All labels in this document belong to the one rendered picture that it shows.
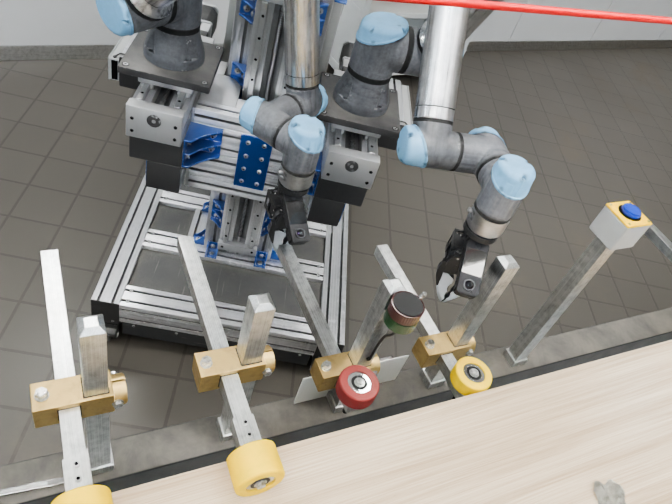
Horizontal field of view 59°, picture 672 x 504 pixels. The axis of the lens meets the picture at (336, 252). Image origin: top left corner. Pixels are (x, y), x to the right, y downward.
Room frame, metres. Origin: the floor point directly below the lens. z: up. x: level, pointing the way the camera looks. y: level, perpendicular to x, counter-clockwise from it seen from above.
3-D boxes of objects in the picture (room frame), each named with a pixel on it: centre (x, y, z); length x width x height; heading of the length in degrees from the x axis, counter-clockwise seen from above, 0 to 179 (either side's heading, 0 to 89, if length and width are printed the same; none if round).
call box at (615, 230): (1.05, -0.53, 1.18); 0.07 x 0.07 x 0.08; 37
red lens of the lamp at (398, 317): (0.71, -0.15, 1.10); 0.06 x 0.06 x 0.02
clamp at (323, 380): (0.73, -0.10, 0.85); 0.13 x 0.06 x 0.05; 127
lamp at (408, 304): (0.71, -0.15, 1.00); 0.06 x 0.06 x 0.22; 37
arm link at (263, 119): (1.08, 0.23, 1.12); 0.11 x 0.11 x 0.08; 69
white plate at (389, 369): (0.79, -0.13, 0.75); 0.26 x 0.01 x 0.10; 127
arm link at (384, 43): (1.44, 0.07, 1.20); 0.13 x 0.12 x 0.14; 111
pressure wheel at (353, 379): (0.67, -0.13, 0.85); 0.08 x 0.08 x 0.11
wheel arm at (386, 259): (0.95, -0.23, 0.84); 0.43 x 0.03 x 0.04; 37
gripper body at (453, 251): (0.95, -0.25, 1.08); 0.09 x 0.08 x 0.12; 2
